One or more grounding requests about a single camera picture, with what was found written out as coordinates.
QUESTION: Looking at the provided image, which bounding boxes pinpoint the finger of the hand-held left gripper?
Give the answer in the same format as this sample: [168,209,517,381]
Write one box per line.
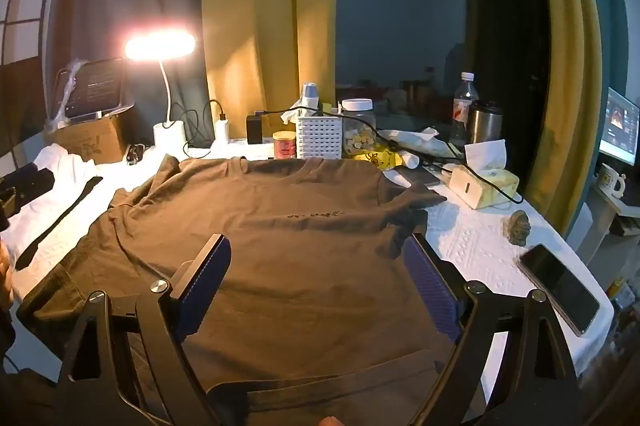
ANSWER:
[0,167,56,207]
[0,187,20,232]

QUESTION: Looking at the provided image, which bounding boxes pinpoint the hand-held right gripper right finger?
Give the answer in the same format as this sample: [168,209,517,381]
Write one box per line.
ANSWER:
[402,233,583,426]

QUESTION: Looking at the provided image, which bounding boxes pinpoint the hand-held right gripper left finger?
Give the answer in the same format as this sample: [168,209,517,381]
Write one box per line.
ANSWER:
[52,233,233,426]

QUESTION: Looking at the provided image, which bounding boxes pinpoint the brown t-shirt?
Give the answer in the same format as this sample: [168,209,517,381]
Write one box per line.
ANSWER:
[16,154,466,422]

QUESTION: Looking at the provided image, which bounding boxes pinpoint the white folded garment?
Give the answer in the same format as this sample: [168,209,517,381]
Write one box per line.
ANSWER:
[0,143,103,232]

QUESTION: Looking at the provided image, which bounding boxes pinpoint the cardboard box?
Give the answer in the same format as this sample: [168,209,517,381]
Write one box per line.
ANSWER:
[47,111,133,164]

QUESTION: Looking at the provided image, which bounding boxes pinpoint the crumpled clear plastic wrap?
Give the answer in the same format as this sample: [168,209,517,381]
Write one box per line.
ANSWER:
[47,58,82,129]

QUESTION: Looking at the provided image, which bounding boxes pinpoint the small stone figurine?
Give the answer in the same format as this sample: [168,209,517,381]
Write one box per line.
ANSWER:
[502,211,532,248]

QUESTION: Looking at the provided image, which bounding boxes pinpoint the small dark phone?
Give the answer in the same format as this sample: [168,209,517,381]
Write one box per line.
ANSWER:
[400,167,441,187]

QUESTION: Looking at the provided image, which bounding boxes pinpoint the black tablet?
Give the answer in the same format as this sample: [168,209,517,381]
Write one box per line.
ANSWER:
[55,58,136,122]

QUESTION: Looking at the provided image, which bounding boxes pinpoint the black smartphone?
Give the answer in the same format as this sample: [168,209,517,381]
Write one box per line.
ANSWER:
[517,243,601,337]

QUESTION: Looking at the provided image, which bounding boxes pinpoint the yellow plastic bag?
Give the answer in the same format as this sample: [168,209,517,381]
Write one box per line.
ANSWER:
[357,148,401,170]

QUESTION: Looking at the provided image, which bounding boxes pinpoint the clear plastic package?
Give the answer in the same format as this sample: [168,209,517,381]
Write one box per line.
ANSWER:
[377,126,456,157]

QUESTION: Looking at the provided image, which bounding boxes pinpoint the white desk lamp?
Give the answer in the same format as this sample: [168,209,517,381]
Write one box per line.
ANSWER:
[124,31,197,153]

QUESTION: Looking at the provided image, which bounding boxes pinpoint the red can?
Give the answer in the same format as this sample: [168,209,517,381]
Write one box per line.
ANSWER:
[272,131,297,160]

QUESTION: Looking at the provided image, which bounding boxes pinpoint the black power adapter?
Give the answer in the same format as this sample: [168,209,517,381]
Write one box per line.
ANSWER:
[246,115,265,146]

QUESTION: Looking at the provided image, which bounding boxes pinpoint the steel thermos mug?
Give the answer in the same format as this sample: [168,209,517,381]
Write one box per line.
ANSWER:
[467,101,503,147]

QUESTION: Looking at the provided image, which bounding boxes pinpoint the clear jar with white lid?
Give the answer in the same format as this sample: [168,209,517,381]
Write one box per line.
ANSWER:
[341,98,377,157]

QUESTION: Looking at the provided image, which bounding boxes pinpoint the white side shelf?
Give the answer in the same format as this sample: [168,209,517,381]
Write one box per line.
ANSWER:
[575,186,640,287]

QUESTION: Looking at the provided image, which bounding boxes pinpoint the white perforated basket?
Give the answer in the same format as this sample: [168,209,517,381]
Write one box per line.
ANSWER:
[296,108,343,160]

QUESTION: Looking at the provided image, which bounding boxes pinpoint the clear water bottle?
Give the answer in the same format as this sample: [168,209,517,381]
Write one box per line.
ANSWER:
[450,72,480,147]

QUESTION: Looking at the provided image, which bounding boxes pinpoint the white mug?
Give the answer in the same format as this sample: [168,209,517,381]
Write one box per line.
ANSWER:
[595,163,627,198]

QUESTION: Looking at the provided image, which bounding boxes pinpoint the grey-capped white bottle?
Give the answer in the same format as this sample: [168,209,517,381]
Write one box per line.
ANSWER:
[300,82,321,111]

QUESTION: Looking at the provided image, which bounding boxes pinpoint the computer monitor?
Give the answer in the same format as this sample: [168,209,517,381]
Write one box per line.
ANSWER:
[599,87,640,167]

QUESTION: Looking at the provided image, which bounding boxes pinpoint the yellow curtain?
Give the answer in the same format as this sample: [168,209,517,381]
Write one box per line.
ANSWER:
[201,0,341,142]
[522,0,603,219]

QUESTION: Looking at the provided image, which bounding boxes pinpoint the black strap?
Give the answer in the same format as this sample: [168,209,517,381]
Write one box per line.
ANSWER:
[14,176,104,272]

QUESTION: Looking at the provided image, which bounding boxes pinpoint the black cable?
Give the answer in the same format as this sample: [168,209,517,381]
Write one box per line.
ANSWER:
[390,141,523,207]

